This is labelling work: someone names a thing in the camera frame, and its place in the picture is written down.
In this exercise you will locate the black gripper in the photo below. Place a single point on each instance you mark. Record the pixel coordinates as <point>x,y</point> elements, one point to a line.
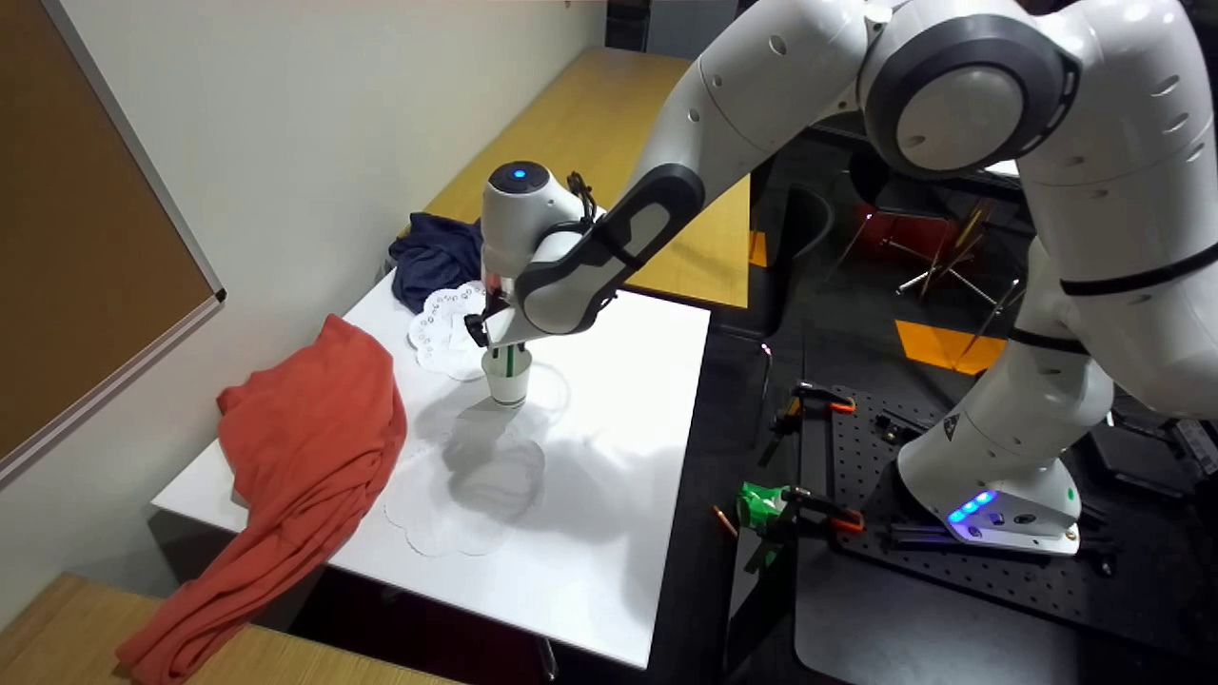
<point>497,322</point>

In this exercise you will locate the white paper cup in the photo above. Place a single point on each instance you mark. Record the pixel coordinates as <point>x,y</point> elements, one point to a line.
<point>509,371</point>

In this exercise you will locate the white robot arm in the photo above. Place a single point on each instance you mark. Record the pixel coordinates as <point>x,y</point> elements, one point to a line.
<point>1097,108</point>

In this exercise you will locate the white lace doily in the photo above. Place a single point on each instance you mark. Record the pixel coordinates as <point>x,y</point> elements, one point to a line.
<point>438,334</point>

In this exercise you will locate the dark blue cloth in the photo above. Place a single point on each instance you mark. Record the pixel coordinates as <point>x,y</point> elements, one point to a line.
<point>437,254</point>

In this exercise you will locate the transparent plastic doily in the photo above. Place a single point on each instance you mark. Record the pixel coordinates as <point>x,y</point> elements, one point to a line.
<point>468,498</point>

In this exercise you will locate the orange red cloth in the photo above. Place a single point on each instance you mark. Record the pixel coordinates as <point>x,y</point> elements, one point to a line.
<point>310,443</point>

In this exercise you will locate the orange black clamp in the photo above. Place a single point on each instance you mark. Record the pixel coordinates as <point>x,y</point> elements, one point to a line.
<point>804,400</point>

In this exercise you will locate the green black clamp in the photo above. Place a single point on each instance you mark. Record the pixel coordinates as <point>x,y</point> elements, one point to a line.
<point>787,517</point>

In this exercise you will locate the cork notice board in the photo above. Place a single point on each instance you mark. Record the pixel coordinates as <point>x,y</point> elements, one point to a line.
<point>96,263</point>

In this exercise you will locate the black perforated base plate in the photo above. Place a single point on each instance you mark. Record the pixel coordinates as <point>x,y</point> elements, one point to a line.
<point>1140,575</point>

